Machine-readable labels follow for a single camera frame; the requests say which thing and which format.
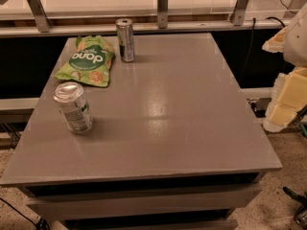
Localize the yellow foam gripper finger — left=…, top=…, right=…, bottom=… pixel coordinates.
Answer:
left=263, top=67, right=307, bottom=132
left=262, top=28, right=287, bottom=53

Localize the silver green 7up can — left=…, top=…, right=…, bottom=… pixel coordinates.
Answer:
left=53, top=81, right=93, bottom=133

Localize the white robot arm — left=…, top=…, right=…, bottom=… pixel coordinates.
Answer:
left=262, top=4, right=307, bottom=132

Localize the tall slim silver can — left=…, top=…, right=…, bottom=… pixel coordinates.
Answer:
left=116, top=18, right=134, bottom=62

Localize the dark tool on floor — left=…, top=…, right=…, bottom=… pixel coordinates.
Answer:
left=282, top=186, right=307, bottom=230

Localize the grey drawer cabinet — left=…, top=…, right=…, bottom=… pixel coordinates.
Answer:
left=1, top=34, right=281, bottom=230

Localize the green snack chip bag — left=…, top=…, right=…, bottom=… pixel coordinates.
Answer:
left=55, top=35, right=115, bottom=87

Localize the black cable at rail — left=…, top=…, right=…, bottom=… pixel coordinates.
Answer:
left=239, top=16, right=287, bottom=84

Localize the right metal bracket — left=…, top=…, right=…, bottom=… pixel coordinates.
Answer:
left=230, top=0, right=248, bottom=26

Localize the left metal bracket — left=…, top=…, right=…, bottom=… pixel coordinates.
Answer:
left=27, top=0, right=50, bottom=33

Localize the black cable on floor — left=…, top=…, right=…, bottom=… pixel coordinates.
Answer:
left=0, top=196, right=51, bottom=230

